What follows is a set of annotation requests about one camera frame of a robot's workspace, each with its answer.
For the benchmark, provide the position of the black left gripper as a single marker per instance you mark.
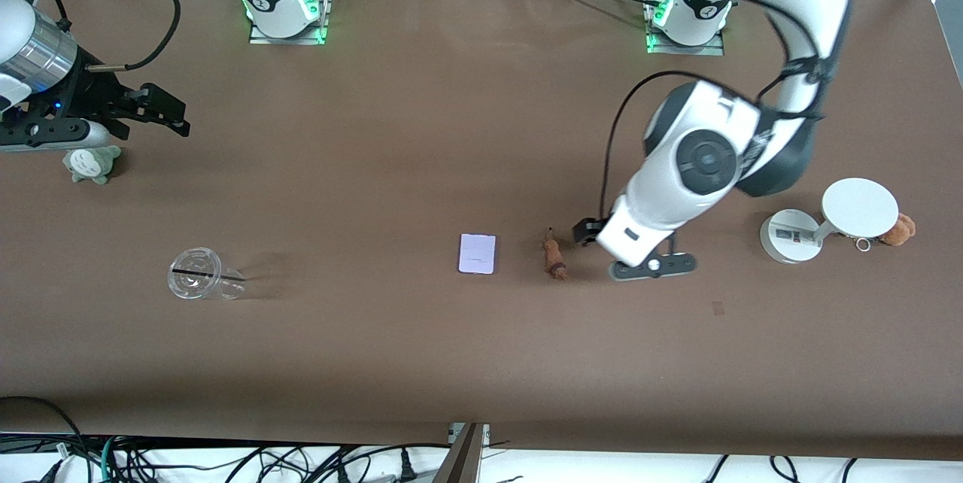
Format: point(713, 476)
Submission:
point(585, 231)

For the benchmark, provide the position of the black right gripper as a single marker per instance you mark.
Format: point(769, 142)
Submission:
point(89, 94)

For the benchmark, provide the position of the brown lion statue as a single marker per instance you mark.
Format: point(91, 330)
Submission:
point(555, 257)

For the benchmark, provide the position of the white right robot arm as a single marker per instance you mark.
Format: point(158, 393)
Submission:
point(15, 24)

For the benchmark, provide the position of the grey totoro plush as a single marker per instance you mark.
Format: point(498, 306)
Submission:
point(92, 164)

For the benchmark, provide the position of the clear plastic cup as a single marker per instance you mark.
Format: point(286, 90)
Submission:
point(197, 272)

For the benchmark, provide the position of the white round stand lamp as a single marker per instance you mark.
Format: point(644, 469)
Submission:
point(858, 205)

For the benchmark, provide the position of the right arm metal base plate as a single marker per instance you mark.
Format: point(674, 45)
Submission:
point(259, 37)

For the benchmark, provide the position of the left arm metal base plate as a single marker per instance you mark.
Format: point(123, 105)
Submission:
point(715, 49)

